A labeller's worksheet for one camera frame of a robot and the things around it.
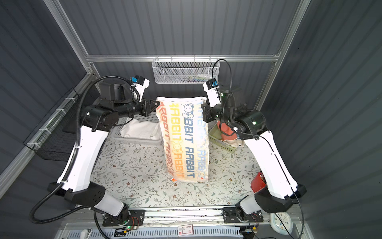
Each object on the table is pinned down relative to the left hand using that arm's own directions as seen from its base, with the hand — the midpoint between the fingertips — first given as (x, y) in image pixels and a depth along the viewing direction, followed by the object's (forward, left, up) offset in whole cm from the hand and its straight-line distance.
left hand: (158, 102), depth 63 cm
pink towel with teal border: (+11, -39, -38) cm, 55 cm away
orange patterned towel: (-10, -11, -13) cm, 20 cm away
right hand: (-4, -19, 0) cm, 20 cm away
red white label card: (-42, -9, -43) cm, 61 cm away
